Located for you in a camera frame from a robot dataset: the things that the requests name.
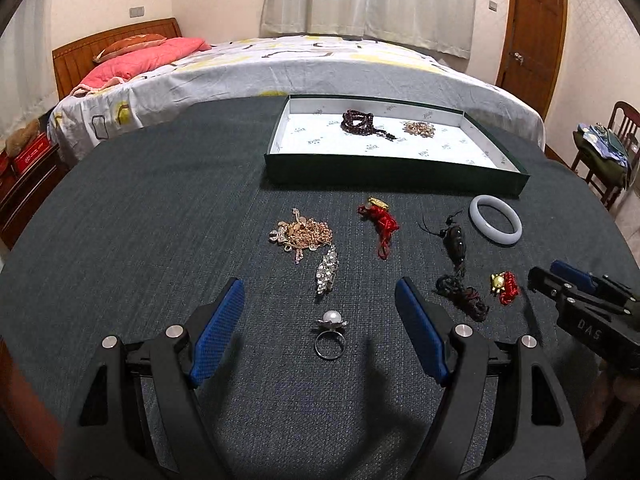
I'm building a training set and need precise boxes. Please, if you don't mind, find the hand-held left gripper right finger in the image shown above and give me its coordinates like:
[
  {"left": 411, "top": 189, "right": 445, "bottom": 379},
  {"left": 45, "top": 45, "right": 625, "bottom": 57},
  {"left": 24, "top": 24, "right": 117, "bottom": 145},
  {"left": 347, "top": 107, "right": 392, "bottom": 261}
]
[{"left": 394, "top": 276, "right": 588, "bottom": 480}]

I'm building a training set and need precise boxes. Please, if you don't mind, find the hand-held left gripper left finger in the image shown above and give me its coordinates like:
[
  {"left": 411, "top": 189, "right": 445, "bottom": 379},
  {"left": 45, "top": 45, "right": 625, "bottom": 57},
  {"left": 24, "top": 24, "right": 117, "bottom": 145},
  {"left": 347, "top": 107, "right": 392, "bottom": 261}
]
[{"left": 52, "top": 277, "right": 246, "bottom": 480}]

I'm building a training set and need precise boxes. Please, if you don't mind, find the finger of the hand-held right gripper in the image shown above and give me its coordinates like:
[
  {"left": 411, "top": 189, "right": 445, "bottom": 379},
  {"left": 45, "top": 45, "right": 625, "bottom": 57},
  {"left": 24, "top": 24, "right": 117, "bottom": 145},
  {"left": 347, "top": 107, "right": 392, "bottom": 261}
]
[
  {"left": 528, "top": 267, "right": 576, "bottom": 307},
  {"left": 550, "top": 260, "right": 632, "bottom": 306}
]

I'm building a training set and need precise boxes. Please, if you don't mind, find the gold toad charm red cord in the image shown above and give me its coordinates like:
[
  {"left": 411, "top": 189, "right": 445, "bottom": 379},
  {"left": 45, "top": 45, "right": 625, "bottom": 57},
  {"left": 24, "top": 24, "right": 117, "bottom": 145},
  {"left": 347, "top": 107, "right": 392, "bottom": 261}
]
[{"left": 490, "top": 271, "right": 522, "bottom": 306}]

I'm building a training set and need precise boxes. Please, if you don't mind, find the pearl ring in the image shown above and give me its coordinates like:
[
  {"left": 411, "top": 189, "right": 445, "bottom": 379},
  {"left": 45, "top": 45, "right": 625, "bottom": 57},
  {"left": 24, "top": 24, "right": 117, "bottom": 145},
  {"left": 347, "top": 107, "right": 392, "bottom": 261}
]
[{"left": 314, "top": 310, "right": 347, "bottom": 361}]

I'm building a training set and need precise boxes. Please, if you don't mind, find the dark gourd pendant with cord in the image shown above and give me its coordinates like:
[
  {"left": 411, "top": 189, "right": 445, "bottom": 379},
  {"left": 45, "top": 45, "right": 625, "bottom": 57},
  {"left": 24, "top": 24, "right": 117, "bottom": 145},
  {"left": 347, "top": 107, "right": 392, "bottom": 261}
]
[{"left": 421, "top": 210, "right": 491, "bottom": 322}]

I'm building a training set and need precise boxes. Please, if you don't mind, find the white jade bangle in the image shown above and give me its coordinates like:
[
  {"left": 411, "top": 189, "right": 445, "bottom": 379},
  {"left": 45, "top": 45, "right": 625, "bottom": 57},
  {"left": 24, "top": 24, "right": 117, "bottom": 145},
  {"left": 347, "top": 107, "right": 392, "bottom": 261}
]
[{"left": 468, "top": 194, "right": 523, "bottom": 247}]

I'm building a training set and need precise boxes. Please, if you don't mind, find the crystal leaf brooch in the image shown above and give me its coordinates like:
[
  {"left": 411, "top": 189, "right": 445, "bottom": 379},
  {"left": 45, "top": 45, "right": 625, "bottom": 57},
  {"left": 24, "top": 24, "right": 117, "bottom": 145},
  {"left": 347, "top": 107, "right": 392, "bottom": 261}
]
[{"left": 315, "top": 245, "right": 338, "bottom": 297}]

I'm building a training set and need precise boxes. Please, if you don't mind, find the gold pendant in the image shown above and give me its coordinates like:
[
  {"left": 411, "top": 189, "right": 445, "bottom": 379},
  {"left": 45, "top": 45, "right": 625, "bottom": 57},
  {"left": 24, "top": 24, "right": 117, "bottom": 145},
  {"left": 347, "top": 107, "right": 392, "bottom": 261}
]
[{"left": 357, "top": 197, "right": 400, "bottom": 261}]

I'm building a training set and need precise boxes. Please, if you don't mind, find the rose gold chain necklace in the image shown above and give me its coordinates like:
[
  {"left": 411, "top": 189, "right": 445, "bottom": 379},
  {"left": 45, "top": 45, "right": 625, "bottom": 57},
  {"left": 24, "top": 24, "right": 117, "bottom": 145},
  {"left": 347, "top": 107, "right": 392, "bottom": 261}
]
[{"left": 280, "top": 208, "right": 334, "bottom": 264}]

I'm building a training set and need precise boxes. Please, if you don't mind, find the green box with white lining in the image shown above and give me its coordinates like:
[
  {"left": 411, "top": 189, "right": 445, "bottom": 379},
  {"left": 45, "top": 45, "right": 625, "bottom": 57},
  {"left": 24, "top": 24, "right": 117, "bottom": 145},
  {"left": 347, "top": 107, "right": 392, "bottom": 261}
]
[{"left": 263, "top": 94, "right": 531, "bottom": 197}]

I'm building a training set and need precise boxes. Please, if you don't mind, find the person's right hand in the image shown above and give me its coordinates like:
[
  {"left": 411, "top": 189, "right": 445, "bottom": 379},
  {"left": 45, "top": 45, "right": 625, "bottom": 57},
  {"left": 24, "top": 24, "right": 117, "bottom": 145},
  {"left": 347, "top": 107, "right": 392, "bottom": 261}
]
[{"left": 600, "top": 366, "right": 640, "bottom": 411}]

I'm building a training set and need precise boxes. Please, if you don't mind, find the pile of clothes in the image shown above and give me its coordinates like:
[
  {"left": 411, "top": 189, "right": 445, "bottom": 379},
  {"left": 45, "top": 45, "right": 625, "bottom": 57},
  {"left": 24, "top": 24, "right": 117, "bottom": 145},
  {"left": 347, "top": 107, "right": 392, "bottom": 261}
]
[{"left": 572, "top": 122, "right": 640, "bottom": 186}]

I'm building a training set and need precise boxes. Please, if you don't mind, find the wooden chair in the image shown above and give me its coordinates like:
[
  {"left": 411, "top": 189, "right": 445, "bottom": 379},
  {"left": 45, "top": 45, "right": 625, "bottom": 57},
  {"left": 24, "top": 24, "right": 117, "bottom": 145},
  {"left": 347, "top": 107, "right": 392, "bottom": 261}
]
[{"left": 570, "top": 101, "right": 640, "bottom": 211}]

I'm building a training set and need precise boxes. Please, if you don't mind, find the wooden nightstand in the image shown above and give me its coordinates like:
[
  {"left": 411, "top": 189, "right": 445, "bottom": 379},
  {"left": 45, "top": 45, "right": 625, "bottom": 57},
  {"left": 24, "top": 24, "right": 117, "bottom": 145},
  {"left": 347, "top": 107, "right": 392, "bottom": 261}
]
[{"left": 0, "top": 142, "right": 68, "bottom": 251}]

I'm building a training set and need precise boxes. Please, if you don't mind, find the wooden door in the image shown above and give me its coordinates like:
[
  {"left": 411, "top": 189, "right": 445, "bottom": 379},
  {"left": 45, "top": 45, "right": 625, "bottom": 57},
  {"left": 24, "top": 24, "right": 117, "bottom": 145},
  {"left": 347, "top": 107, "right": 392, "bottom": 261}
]
[{"left": 495, "top": 0, "right": 569, "bottom": 118}]

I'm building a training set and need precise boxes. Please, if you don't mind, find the red box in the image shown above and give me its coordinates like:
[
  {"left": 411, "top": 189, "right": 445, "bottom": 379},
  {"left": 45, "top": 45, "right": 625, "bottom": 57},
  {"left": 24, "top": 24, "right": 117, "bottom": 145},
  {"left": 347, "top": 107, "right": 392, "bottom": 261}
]
[{"left": 0, "top": 137, "right": 53, "bottom": 176}]

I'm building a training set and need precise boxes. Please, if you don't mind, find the bed with patterned sheet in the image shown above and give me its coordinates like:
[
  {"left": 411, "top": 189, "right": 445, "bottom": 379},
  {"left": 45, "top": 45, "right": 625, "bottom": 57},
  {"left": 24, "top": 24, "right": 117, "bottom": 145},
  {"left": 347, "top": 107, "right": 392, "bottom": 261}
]
[{"left": 47, "top": 34, "right": 546, "bottom": 171}]

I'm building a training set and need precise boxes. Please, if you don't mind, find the brown plush toy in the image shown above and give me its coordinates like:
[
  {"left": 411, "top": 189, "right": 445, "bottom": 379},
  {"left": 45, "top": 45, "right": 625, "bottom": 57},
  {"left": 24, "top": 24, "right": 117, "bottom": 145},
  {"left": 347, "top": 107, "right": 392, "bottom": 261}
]
[{"left": 4, "top": 119, "right": 41, "bottom": 156}]

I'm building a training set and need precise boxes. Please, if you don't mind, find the pink blanket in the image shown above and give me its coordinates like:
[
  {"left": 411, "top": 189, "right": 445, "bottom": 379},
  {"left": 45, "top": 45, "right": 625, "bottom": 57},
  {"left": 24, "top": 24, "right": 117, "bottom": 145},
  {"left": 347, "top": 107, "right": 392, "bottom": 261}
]
[{"left": 70, "top": 37, "right": 213, "bottom": 96}]

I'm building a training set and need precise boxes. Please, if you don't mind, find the orange pillow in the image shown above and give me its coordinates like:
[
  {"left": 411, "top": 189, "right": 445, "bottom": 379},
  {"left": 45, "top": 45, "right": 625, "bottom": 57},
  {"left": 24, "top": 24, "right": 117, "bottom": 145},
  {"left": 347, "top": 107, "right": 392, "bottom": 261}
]
[{"left": 92, "top": 33, "right": 167, "bottom": 63}]

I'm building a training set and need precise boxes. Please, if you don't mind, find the wooden headboard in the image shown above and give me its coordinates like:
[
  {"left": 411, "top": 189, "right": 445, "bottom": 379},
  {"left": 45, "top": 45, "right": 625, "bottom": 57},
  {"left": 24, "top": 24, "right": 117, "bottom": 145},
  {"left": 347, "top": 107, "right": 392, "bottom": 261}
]
[{"left": 52, "top": 17, "right": 183, "bottom": 102}]

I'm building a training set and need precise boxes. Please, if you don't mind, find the white curtain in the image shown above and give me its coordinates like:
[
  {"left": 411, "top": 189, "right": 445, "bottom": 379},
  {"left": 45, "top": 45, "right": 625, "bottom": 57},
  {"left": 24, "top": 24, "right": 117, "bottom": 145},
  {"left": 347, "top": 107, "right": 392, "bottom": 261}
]
[{"left": 260, "top": 0, "right": 473, "bottom": 58}]

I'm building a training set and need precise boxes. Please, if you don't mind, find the gold flower chain bracelet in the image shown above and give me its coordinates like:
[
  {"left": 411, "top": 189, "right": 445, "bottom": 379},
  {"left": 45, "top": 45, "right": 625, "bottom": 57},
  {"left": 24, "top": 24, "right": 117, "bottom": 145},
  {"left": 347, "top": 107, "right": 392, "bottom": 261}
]
[{"left": 402, "top": 120, "right": 437, "bottom": 138}]

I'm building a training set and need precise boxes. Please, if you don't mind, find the dark red bead bracelet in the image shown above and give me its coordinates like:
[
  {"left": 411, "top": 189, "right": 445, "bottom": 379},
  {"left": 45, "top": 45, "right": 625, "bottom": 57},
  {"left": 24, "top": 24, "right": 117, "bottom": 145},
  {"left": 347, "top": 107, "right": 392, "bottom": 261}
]
[{"left": 341, "top": 110, "right": 398, "bottom": 142}]

